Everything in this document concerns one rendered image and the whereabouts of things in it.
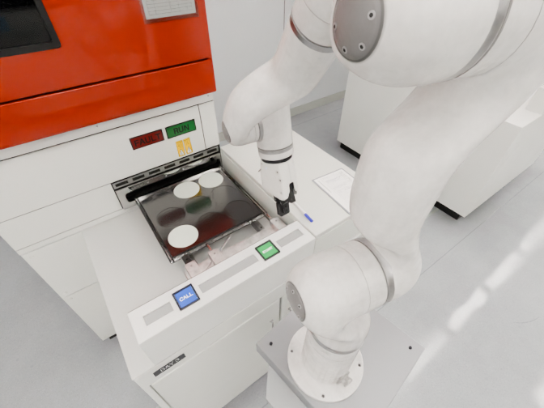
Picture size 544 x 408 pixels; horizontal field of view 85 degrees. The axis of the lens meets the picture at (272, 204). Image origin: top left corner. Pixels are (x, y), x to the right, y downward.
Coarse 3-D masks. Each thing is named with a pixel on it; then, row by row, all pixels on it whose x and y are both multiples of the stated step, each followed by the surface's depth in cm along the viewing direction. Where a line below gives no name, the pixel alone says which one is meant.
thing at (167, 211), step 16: (192, 176) 124; (224, 176) 124; (160, 192) 117; (208, 192) 117; (224, 192) 117; (240, 192) 117; (144, 208) 110; (160, 208) 110; (176, 208) 110; (192, 208) 110; (208, 208) 110; (224, 208) 110; (240, 208) 110; (256, 208) 110; (160, 224) 105; (176, 224) 105; (192, 224) 104; (208, 224) 105; (224, 224) 105; (176, 256) 95
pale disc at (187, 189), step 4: (180, 184) 121; (184, 184) 121; (188, 184) 121; (192, 184) 121; (196, 184) 121; (176, 188) 119; (180, 188) 119; (184, 188) 119; (188, 188) 119; (192, 188) 119; (196, 188) 119; (176, 192) 117; (180, 192) 117; (184, 192) 117; (188, 192) 117; (192, 192) 117; (196, 192) 117; (176, 196) 115; (180, 196) 115; (184, 196) 115; (188, 196) 115; (192, 196) 115
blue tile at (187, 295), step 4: (188, 288) 79; (180, 292) 78; (184, 292) 78; (188, 292) 78; (192, 292) 78; (176, 296) 77; (180, 296) 77; (184, 296) 77; (188, 296) 77; (192, 296) 77; (196, 296) 77; (180, 300) 77; (184, 300) 77; (188, 300) 77; (192, 300) 77; (180, 304) 76; (184, 304) 76
